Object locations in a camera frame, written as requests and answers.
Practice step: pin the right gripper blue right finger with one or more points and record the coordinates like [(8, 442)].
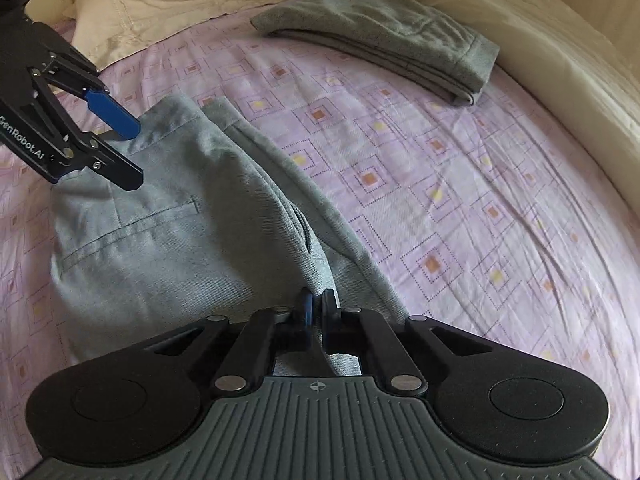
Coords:
[(366, 335)]

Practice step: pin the pink patterned bedsheet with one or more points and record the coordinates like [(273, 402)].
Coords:
[(491, 218)]

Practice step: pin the cream folded duvet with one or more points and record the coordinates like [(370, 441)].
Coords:
[(572, 69)]

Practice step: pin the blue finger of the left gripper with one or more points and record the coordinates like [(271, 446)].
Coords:
[(111, 112), (107, 164)]

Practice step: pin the light grey pants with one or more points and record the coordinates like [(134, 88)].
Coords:
[(224, 223)]

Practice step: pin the folded dark grey pants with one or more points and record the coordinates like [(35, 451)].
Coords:
[(406, 37)]

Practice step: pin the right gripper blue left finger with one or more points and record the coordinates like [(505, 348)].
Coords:
[(267, 334)]

